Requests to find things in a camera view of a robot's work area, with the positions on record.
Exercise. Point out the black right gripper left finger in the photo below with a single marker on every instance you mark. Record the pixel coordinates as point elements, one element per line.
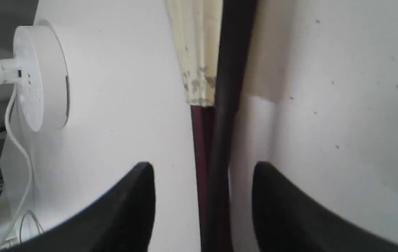
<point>121,220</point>

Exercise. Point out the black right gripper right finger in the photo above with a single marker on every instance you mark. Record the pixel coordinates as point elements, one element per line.
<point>353,214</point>

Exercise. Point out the paper folding fan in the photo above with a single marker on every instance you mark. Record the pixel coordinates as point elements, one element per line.
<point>212,40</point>

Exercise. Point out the white desk lamp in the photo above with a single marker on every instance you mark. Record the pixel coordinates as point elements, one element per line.
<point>39,72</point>

